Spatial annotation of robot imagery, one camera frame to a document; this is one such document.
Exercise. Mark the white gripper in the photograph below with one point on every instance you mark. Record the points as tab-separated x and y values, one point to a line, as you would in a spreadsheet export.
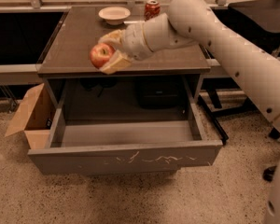
134	41

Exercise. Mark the red apple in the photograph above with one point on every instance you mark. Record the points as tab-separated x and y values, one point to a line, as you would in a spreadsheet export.
100	54

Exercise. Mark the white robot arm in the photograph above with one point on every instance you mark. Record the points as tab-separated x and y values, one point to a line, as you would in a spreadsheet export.
190	22

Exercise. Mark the grey counter cabinet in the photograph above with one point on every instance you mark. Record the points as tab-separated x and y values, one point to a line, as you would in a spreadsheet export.
68	55

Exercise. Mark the grey open top drawer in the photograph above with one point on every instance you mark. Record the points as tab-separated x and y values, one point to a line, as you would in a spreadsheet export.
105	131

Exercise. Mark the white ceramic bowl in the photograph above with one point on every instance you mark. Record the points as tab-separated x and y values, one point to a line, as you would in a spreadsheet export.
114	15

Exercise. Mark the red cola can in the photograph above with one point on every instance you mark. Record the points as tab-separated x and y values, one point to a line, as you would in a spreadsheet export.
152	9

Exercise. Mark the brown cardboard box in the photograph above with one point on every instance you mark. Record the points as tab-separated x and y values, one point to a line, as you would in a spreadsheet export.
34	117

